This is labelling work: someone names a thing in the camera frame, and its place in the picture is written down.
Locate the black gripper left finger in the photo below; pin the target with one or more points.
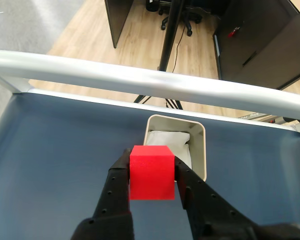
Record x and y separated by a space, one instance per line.
110 200

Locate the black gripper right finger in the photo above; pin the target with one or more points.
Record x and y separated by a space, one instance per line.
210 212

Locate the red cube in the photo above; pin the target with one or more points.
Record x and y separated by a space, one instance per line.
152 175

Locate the square metal box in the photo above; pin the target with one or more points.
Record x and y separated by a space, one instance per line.
198 150

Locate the white cloth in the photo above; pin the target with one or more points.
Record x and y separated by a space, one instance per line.
165 138

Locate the dark cabinet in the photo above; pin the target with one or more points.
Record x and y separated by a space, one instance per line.
265 50

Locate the black tripod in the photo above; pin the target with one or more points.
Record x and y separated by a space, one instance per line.
170 37

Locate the dark desk panel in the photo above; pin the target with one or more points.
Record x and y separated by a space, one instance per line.
117 20

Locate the red tag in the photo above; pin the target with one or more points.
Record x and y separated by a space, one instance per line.
232 33

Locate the black office chair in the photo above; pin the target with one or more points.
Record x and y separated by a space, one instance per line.
190 18

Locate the black round bin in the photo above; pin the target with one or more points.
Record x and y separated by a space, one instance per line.
152 5

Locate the white metal table rail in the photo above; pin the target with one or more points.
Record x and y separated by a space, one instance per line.
140 80

